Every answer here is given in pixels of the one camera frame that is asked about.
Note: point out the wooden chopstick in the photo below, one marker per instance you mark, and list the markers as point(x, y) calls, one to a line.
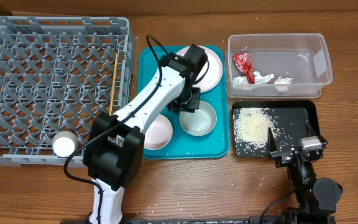
point(113, 85)

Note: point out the grey dishwasher rack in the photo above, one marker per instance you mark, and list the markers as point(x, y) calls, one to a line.
point(55, 75)

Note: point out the large white plate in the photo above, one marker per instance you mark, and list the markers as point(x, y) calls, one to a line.
point(211, 72)

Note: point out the grey bowl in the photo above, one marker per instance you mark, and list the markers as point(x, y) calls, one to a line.
point(201, 122)

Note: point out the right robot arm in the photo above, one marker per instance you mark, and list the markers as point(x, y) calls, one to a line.
point(317, 198)

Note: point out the black waste tray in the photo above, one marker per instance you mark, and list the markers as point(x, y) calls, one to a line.
point(296, 112)

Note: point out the red snack wrapper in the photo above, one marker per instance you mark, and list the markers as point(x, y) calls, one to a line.
point(243, 62)

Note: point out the white tissue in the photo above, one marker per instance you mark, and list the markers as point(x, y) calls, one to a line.
point(241, 83)

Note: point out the clear plastic waste bin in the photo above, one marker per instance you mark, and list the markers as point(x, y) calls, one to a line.
point(302, 57)

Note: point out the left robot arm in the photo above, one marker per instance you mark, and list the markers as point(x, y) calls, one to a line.
point(113, 154)

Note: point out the white paper cup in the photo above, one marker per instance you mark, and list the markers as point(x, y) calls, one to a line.
point(64, 143)

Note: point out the white rice grains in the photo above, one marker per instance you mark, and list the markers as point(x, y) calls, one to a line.
point(251, 131)

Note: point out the teal serving tray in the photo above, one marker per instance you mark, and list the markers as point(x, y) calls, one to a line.
point(183, 145)

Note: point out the small pink-rimmed white plate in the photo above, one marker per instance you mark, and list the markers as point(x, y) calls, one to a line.
point(158, 134)

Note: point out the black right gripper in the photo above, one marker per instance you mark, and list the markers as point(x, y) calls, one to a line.
point(271, 146)

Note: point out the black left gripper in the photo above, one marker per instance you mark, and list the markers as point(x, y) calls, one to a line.
point(184, 104)

